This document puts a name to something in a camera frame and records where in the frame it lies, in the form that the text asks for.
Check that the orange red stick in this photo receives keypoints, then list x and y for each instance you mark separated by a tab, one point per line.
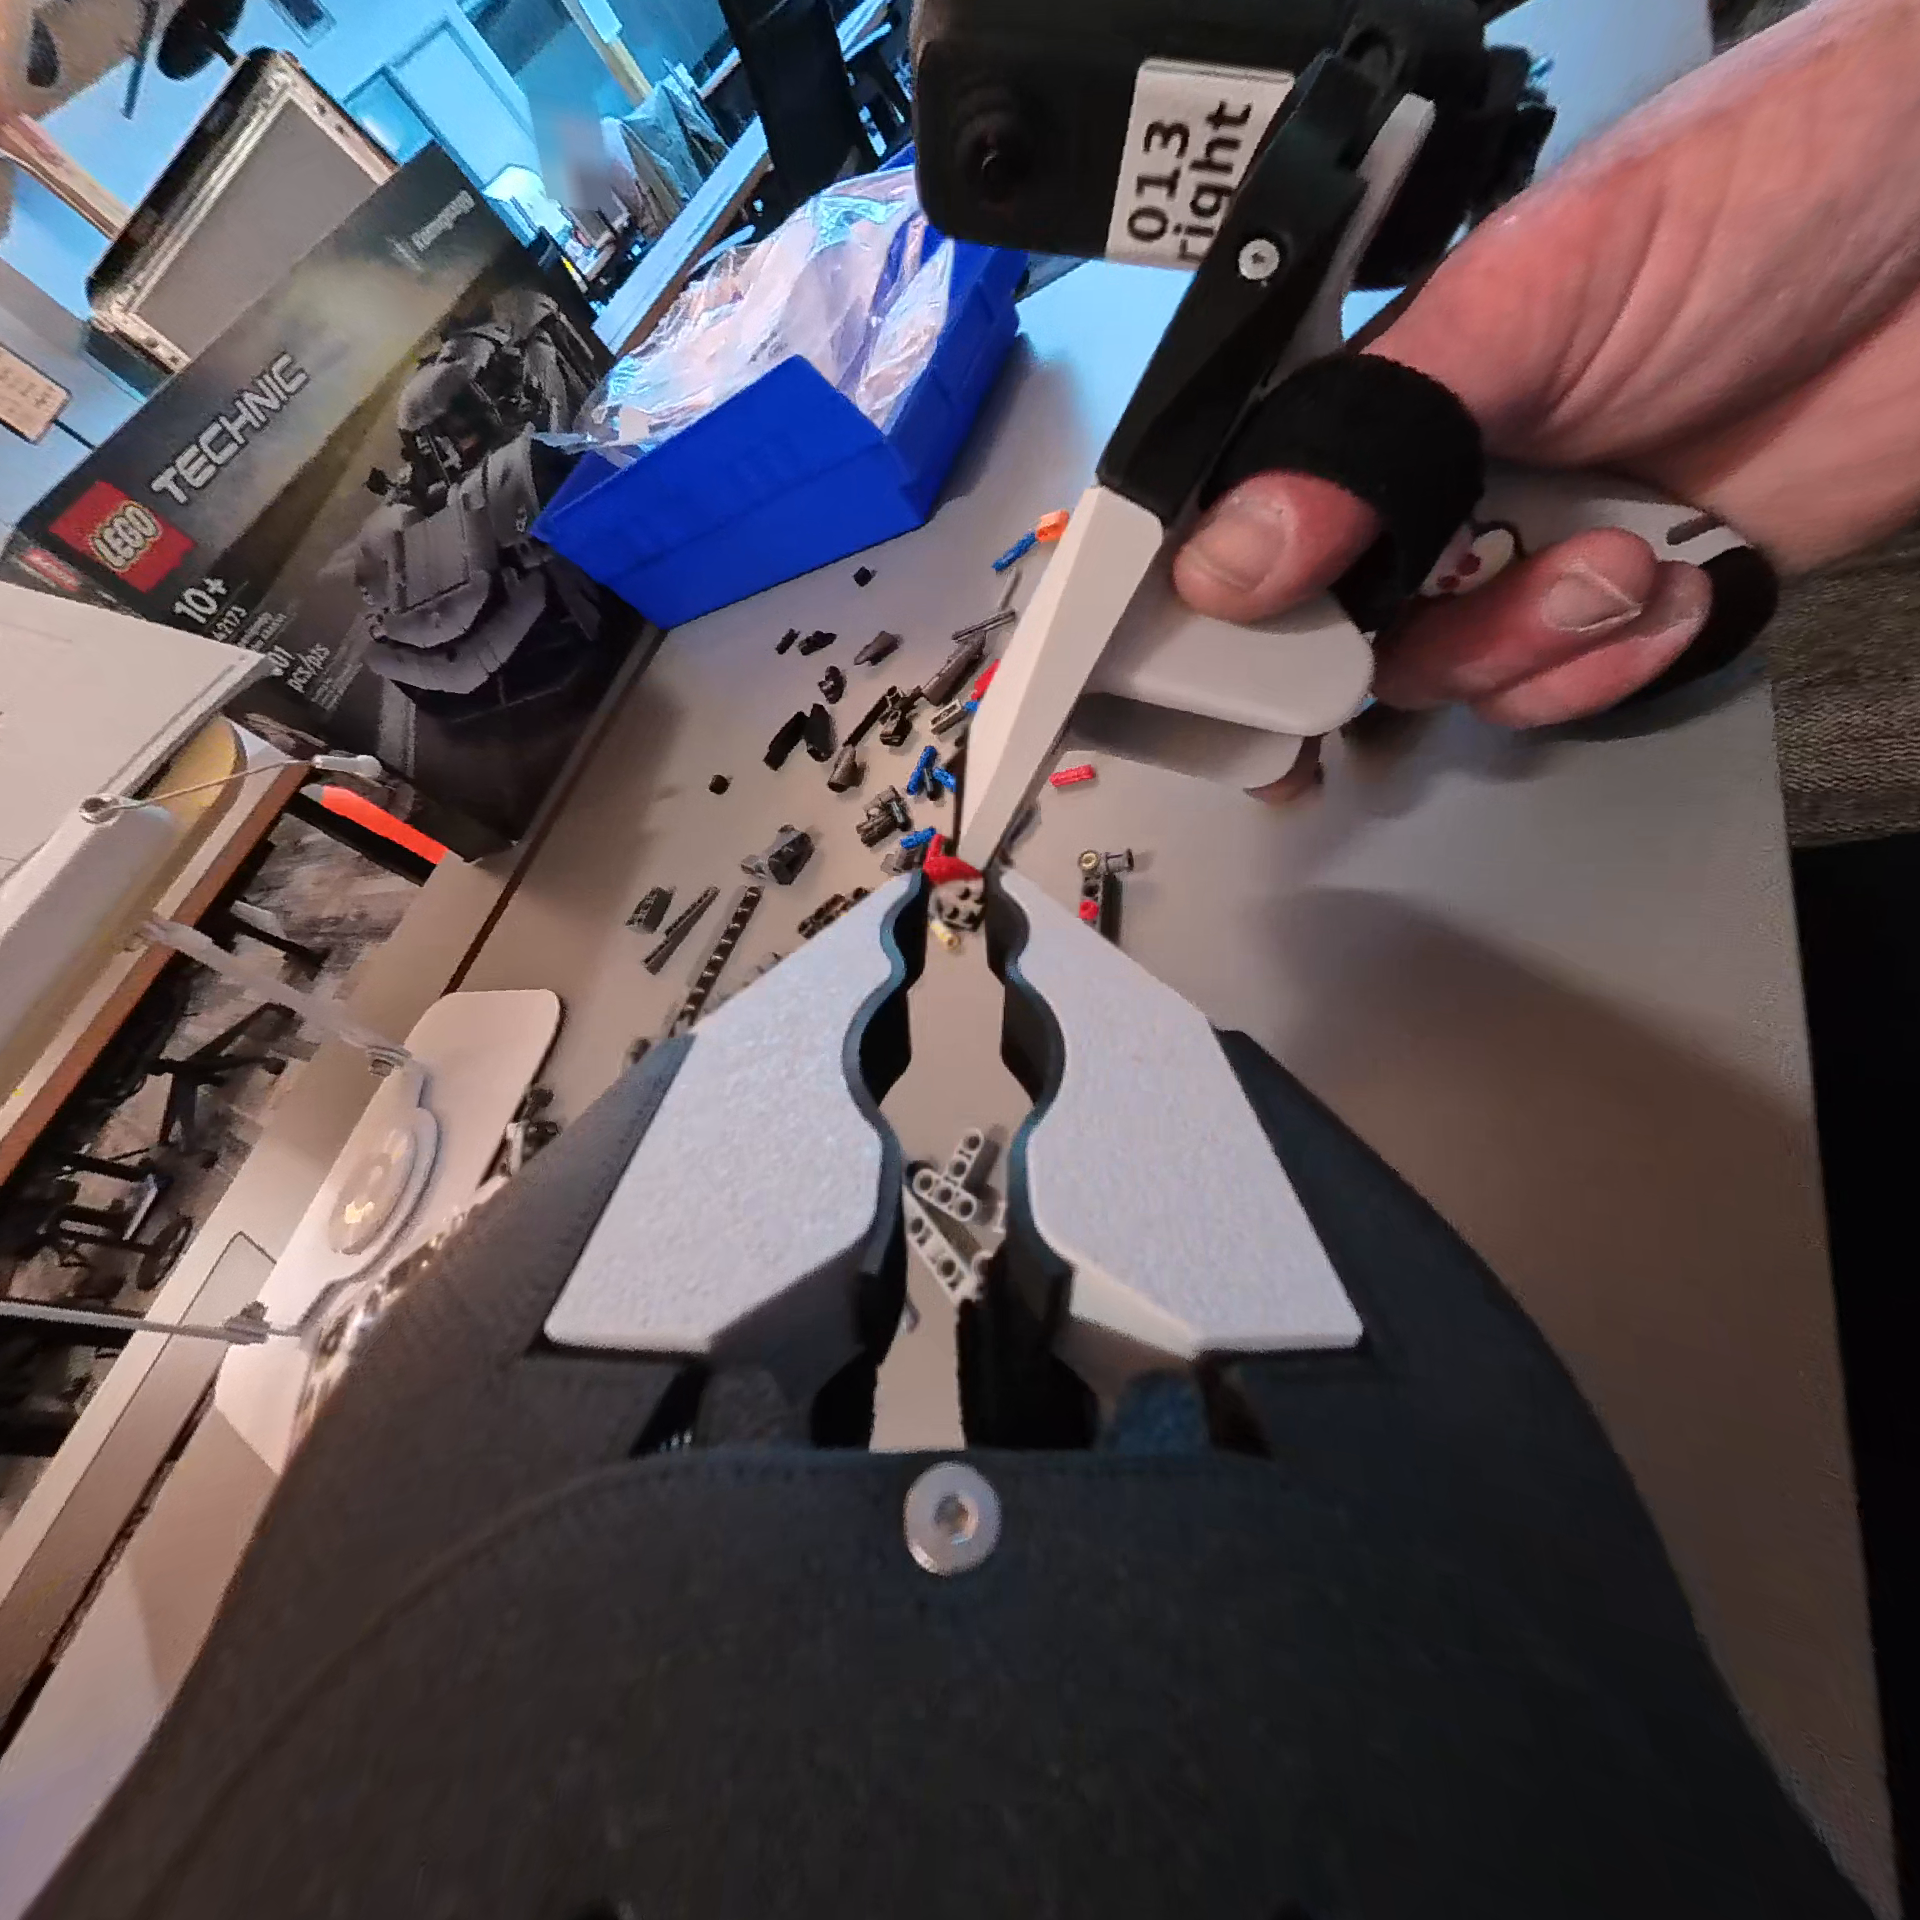
382	820

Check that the light grey lego liftarm assembly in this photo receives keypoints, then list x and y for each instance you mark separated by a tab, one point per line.
950	1193

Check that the pile of loose lego pieces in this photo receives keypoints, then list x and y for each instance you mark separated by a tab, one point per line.
792	857

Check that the blue plastic bin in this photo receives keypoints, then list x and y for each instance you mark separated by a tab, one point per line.
750	480

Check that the white plastic device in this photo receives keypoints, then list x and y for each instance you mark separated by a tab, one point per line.
480	1049

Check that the black lego set box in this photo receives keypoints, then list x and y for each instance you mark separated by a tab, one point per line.
225	480

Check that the person's right hand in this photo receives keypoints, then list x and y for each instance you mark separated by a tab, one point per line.
1650	299

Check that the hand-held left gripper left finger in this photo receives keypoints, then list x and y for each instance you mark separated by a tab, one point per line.
720	1184

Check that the silver aluminium case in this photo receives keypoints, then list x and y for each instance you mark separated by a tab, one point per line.
241	211

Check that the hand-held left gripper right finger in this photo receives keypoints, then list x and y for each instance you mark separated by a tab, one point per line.
1184	1184

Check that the white flat box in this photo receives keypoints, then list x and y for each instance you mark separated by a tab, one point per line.
90	675

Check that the clear plastic bags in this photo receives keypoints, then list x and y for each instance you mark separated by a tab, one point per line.
779	299

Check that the small red grey lego assembly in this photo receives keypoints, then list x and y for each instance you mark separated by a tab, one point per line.
961	901

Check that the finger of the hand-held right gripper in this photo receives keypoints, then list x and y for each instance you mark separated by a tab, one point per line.
1200	745
1073	599

